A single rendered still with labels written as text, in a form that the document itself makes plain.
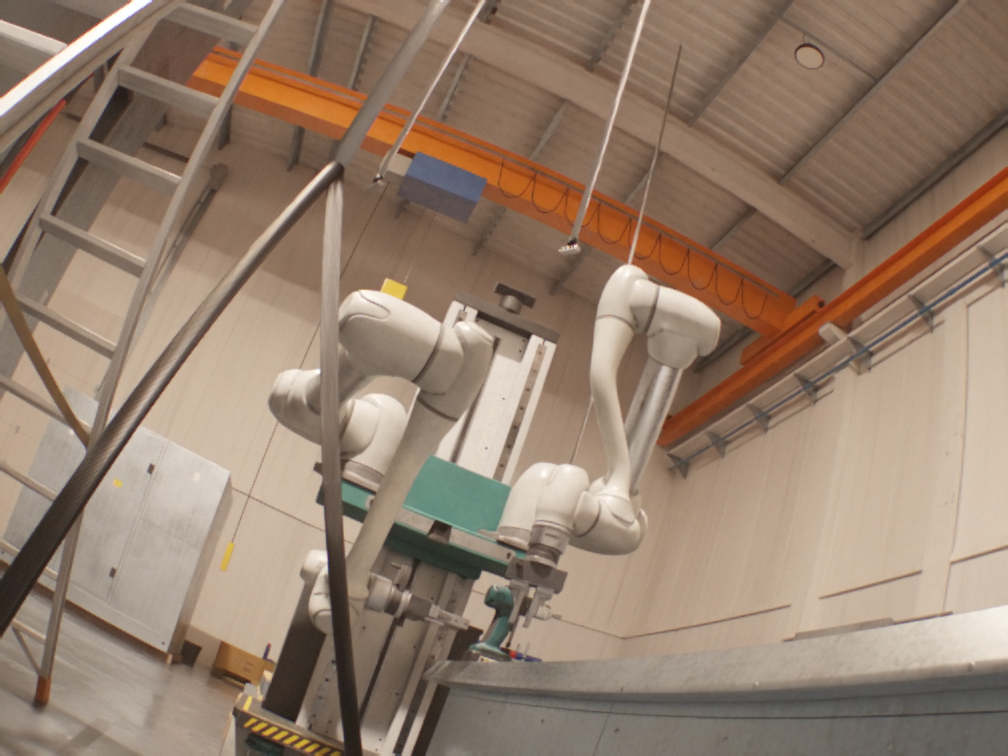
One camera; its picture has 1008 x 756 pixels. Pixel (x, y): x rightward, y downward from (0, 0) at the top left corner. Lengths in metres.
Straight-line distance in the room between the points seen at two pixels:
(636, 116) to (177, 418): 7.75
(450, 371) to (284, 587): 10.71
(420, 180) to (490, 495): 7.77
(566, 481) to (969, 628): 1.45
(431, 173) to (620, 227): 2.38
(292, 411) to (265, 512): 10.28
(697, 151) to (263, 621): 8.61
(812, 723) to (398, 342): 1.19
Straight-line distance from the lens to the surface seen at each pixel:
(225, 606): 12.33
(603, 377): 2.11
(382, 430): 2.32
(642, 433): 2.30
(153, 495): 8.12
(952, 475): 7.76
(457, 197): 10.09
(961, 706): 0.73
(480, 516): 2.48
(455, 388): 1.78
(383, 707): 2.47
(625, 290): 2.20
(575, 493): 1.97
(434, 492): 2.47
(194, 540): 8.01
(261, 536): 12.45
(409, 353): 1.73
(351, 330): 1.73
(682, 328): 2.19
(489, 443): 2.63
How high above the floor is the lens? 0.48
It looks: 25 degrees up
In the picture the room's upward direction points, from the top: 20 degrees clockwise
